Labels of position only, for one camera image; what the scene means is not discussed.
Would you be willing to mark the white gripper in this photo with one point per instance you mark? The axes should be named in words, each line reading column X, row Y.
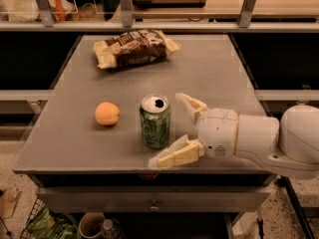
column 218, row 131

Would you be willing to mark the green soda can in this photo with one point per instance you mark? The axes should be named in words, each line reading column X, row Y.
column 155, row 120

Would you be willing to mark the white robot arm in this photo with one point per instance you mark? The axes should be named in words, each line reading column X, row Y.
column 288, row 146

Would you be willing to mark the orange fruit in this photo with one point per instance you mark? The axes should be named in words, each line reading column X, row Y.
column 107, row 113

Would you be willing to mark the brown chip bag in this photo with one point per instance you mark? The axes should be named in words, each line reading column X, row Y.
column 134, row 48

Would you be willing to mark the plastic bottle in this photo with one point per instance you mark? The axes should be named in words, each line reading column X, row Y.
column 111, row 229

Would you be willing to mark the paper cup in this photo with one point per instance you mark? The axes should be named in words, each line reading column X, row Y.
column 90, row 225

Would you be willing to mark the grey table drawer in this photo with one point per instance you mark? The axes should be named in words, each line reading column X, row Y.
column 152, row 199

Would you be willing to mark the green bag in basket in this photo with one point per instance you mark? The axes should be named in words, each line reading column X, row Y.
column 47, row 225

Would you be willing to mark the metal railing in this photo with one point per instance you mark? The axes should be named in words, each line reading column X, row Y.
column 218, row 16

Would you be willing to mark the brown paper bag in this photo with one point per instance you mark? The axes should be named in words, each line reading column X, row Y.
column 8, row 202

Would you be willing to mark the orange white bag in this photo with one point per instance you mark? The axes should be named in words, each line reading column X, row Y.
column 35, row 10

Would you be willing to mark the wire basket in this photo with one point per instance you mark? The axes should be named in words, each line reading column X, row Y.
column 37, row 206

